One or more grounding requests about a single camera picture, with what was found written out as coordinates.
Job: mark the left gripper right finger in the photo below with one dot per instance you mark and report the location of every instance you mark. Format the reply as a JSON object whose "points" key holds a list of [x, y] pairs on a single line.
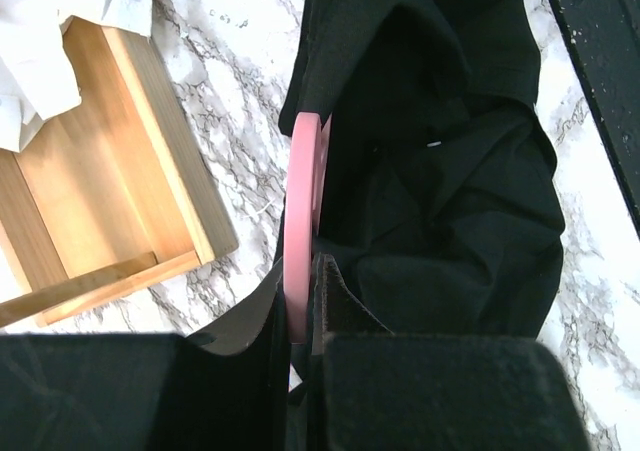
{"points": [[371, 389]]}

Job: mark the black shirt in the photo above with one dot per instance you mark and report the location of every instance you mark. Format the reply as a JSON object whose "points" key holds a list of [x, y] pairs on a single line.
{"points": [[439, 207]]}

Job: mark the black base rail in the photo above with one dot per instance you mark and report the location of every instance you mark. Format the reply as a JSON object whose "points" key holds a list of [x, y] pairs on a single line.
{"points": [[602, 38]]}

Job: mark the pink hanger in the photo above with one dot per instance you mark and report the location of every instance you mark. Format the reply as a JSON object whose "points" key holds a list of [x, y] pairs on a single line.
{"points": [[304, 194]]}

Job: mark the left white shirt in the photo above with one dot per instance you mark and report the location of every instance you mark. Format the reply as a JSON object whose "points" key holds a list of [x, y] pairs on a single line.
{"points": [[37, 78]]}

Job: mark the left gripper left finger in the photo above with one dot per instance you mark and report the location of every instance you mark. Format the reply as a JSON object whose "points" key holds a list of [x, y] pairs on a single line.
{"points": [[221, 388]]}

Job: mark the wooden clothes rack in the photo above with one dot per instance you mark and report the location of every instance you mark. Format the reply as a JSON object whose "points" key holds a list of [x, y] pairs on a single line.
{"points": [[112, 196]]}

